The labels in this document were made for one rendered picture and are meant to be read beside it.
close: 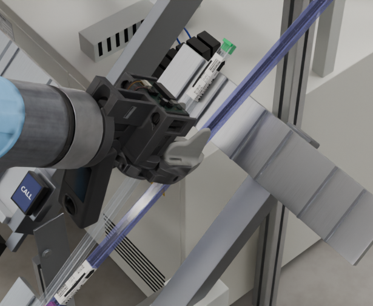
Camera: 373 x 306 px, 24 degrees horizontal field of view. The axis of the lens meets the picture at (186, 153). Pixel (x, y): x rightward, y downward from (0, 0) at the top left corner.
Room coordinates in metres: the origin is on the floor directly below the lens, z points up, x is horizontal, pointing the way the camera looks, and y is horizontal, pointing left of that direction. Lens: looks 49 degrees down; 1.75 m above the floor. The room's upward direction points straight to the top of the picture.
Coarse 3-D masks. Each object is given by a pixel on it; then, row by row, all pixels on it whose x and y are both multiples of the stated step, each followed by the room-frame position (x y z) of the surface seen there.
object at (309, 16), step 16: (320, 0) 0.76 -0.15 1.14; (304, 16) 0.75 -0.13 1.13; (288, 32) 0.74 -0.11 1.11; (304, 32) 0.74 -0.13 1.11; (272, 48) 0.73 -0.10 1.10; (288, 48) 0.73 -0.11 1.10; (272, 64) 0.72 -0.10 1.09; (256, 80) 0.70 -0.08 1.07; (240, 96) 0.70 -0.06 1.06; (224, 112) 0.69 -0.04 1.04; (144, 192) 0.64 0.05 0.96; (160, 192) 0.63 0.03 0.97; (144, 208) 0.62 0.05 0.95; (128, 224) 0.61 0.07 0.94; (112, 240) 0.60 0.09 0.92; (96, 256) 0.59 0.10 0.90; (48, 304) 0.56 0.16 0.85
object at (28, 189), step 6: (24, 180) 0.79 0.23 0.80; (30, 180) 0.78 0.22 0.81; (24, 186) 0.78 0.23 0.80; (30, 186) 0.78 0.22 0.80; (36, 186) 0.77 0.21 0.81; (18, 192) 0.78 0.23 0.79; (24, 192) 0.77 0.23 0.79; (30, 192) 0.77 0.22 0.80; (36, 192) 0.77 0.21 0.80; (12, 198) 0.77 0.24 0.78; (18, 198) 0.77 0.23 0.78; (24, 198) 0.77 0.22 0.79; (30, 198) 0.76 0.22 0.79; (18, 204) 0.76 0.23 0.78; (24, 204) 0.76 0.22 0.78; (30, 204) 0.76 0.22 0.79; (24, 210) 0.75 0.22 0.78
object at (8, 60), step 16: (0, 32) 1.05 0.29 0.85; (0, 48) 1.03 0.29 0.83; (16, 48) 1.01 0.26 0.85; (0, 64) 1.00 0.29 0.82; (16, 64) 0.99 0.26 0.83; (32, 64) 0.98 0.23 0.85; (32, 80) 0.95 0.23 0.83; (48, 80) 0.94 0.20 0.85; (0, 176) 0.85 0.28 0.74; (16, 176) 0.84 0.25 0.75; (0, 192) 0.83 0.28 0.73; (16, 208) 0.80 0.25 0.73
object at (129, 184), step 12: (228, 48) 0.78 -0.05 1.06; (192, 108) 0.74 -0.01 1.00; (132, 180) 0.68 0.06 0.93; (120, 192) 0.68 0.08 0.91; (108, 204) 0.67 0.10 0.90; (120, 204) 0.67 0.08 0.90; (108, 216) 0.66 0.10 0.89; (96, 228) 0.65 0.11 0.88; (84, 240) 0.64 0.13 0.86; (96, 240) 0.64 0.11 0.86; (84, 252) 0.63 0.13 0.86; (72, 264) 0.62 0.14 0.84; (60, 276) 0.61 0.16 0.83; (48, 288) 0.60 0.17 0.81; (60, 288) 0.60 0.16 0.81; (48, 300) 0.59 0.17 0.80
